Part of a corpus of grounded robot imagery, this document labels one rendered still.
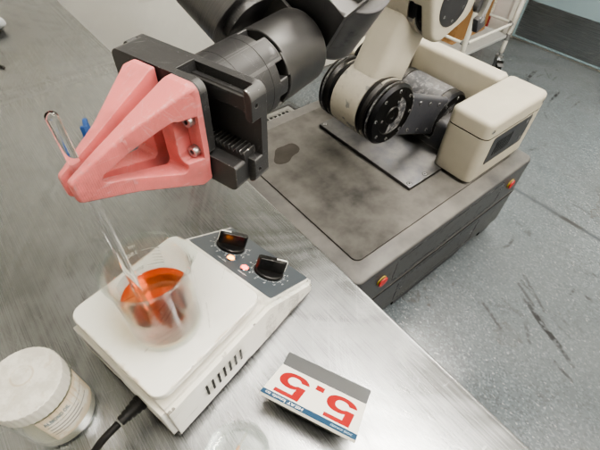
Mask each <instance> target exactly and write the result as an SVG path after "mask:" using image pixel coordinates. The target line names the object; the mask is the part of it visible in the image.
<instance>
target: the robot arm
mask: <svg viewBox="0 0 600 450"><path fill-rule="evenodd" d="M176 1H177V2H178V3H179V5H180V6H181V7H182V8H183V9H184V10H185V11H186V12H187V14H188V15H189V16H190V17H191V18H192V19H193V20H194V21H195V22H196V24H197V25H198V26H199V27H200V28H201V29H202V30H203V31H204V32H205V34H206V35H207V36H208V37H209V38H210V39H211V40H212V41H213V42H214V44H213V45H211V46H208V47H206V48H205V49H204V50H202V51H200V52H198V53H196V54H192V53H190V52H188V51H185V50H183V49H180V48H178V47H176V46H172V45H170V44H167V43H165V42H162V41H160V40H158V39H155V38H153V37H149V36H147V35H145V34H140V35H137V36H135V37H133V38H130V39H128V40H126V41H124V42H123V45H120V46H117V47H115V48H114V49H113V50H112V57H113V59H114V62H115V65H116V68H117V71H118V73H119V74H118V76H117V78H116V80H115V81H114V83H113V85H112V88H111V90H110V92H109V94H108V96H107V97H106V99H105V101H104V104H103V106H102V108H101V110H100V112H99V114H98V115H97V117H96V120H95V121H94V123H93V125H92V126H91V128H90V129H89V131H88V132H87V134H86V136H84V137H83V139H82V140H81V142H80V143H79V145H78V146H77V148H76V149H75V150H76V152H77V154H78V156H79V158H80V160H81V162H82V164H81V165H80V167H79V168H78V169H77V170H76V171H75V172H74V173H73V174H72V172H71V169H70V167H69V165H68V163H67V162H66V164H64V166H63V167H62V169H61V170H60V172H59V173H58V179H59V180H60V182H61V183H62V186H63V188H64V189H65V191H66V193H67V194H68V195H69V196H74V197H75V199H76V200H77V201H78V202H80V203H86V202H90V201H95V200H99V199H104V198H108V197H113V196H121V195H125V194H129V193H134V192H139V191H146V190H155V189H163V188H179V187H187V186H196V185H203V184H205V183H206V182H207V181H209V180H210V179H214V180H216V181H218V182H220V183H221V184H223V185H224V186H226V187H228V188H231V189H234V190H236V189H238V188H239V187H240V186H241V185H242V184H244V183H245V182H246V181H247V180H248V179H250V180H252V181H255V180H257V179H258V178H259V177H260V176H261V175H262V174H264V173H265V172H266V171H267V170H268V169H269V156H268V128H267V114H268V113H270V112H271V111H273V110H274V109H275V108H277V107H278V106H279V105H281V104H282V103H284V102H285V101H286V100H288V99H289V98H290V97H291V96H293V95H294V94H295V93H297V92H298V91H299V90H301V89H302V88H304V87H305V86H306V85H308V84H309V83H310V82H312V81H313V80H314V79H316V78H317V77H318V76H319V75H320V74H321V72H322V70H323V68H324V66H325V62H326V59H327V60H339V59H342V58H345V57H347V56H348V55H350V54H351V53H352V52H353V50H354V49H355V47H356V46H357V45H358V43H359V42H360V41H361V39H362V38H363V36H364V35H365V34H366V32H367V31H368V30H369V28H370V27H371V25H372V24H373V23H374V21H375V20H377V18H378V17H379V15H380V14H381V13H382V11H383V10H384V9H385V7H386V6H387V4H388V3H389V1H390V0H176ZM136 147H138V149H136V150H134V151H132V150H133V149H135V148H136ZM131 151H132V152H131ZM129 152H130V153H129Z"/></svg>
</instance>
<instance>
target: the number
mask: <svg viewBox="0 0 600 450"><path fill-rule="evenodd" d="M267 388H268V389H269V390H271V391H273V392H275V393H277V394H279V395H281V396H284V397H285V398H287V399H289V400H290V401H292V402H294V403H296V404H299V405H301V406H303V407H304V408H306V409H308V410H310V411H312V412H314V413H317V414H319V415H320V416H322V417H324V418H326V419H328V420H330V421H333V422H334V423H336V424H337V425H339V426H341V427H343V428H345V429H348V430H350V431H352V432H353V433H355V430H356V426H357V423H358V421H359V418H360V414H361V411H362V408H363V406H362V405H360V404H358V403H356V402H354V401H352V400H350V399H348V398H346V397H344V396H341V395H339V394H337V393H335V392H333V391H331V390H329V389H327V388H325V387H323V386H321V385H319V384H317V383H315V382H313V381H311V380H309V379H307V378H304V377H302V376H300V375H298V374H296V373H294V372H292V371H290V370H288V369H286V368H284V367H283V368H282V369H281V371H280V372H279V373H278V374H277V376H276V377H275V378H274V379H273V380H272V382H271V383H270V384H269V386H268V387H267Z"/></svg>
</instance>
